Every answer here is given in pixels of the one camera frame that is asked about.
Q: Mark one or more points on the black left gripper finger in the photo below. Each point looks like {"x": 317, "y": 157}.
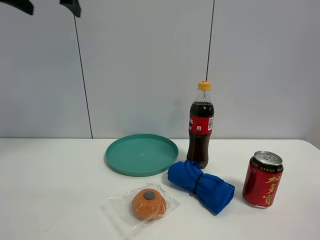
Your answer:
{"x": 73, "y": 6}

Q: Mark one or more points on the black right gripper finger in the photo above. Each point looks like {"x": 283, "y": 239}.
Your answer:
{"x": 23, "y": 5}

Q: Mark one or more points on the cola bottle with yellow cap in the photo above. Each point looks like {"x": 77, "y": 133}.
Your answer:
{"x": 200, "y": 126}

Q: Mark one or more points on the teal round plastic plate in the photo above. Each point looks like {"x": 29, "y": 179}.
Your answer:
{"x": 141, "y": 155}

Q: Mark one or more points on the orange bun in clear wrapper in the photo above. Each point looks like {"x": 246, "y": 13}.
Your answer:
{"x": 129, "y": 213}

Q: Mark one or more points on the black elastic band on cloth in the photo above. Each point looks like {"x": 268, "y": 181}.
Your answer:
{"x": 196, "y": 184}

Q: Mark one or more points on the rolled blue cloth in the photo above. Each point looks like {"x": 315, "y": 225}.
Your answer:
{"x": 212, "y": 192}

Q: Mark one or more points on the red herbal tea can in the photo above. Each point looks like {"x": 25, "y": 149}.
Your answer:
{"x": 262, "y": 180}

